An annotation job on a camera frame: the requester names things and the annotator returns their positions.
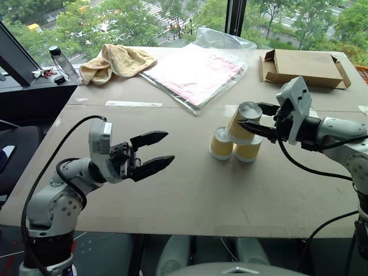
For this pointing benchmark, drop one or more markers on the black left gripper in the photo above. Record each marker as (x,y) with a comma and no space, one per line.
(123,159)

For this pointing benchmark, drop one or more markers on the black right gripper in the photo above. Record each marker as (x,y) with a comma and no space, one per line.
(283,123)

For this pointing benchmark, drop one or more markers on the yellow white paper cup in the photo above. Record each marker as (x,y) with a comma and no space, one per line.
(246,151)
(220,145)
(241,126)

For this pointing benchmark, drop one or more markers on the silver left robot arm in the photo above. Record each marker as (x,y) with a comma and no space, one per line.
(57,207)

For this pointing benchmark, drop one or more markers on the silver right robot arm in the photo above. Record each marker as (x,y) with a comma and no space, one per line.
(337,129)

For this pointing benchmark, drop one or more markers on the clear tape strip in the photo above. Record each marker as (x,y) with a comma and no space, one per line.
(132,103)

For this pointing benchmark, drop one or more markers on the flat brown cardboard box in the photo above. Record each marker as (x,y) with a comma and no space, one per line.
(304,66)

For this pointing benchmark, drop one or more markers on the clear plastic bag pink sheets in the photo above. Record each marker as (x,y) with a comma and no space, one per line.
(198,72)

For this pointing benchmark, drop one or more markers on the yellow terry towel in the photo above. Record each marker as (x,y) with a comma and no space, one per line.
(120,61)

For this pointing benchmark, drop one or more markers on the grey rounded robot leg shell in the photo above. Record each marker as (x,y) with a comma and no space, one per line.
(172,254)
(253,253)

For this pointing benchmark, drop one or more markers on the metal table leg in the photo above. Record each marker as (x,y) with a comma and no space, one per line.
(138,256)

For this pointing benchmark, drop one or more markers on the brown wicker basket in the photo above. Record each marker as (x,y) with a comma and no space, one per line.
(362,73)

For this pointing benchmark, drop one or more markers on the small round black object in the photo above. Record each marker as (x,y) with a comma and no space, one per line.
(59,80)

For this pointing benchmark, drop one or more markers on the clear water bottle black cap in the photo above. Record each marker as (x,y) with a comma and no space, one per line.
(61,60)

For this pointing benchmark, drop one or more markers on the black side desk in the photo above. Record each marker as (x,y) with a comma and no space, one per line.
(34,97)

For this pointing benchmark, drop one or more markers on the black chair seat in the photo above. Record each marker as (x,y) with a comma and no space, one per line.
(20,155)

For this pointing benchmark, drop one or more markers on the red and white keyring clutter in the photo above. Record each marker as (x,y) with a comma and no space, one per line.
(43,73)

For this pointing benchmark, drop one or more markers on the grey robot torso shell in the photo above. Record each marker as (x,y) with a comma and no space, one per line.
(238,270)

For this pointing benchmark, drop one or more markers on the black slanted panel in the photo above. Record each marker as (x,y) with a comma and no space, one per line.
(15,54)

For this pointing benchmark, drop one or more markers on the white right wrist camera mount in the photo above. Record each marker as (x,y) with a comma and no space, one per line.
(300,97)

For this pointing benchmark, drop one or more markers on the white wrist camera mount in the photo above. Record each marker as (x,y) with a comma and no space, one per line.
(99,138)
(300,97)

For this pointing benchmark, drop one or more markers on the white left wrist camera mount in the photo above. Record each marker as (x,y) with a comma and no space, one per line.
(99,138)

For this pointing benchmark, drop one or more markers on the black window frame post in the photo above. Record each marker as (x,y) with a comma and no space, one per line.
(235,17)

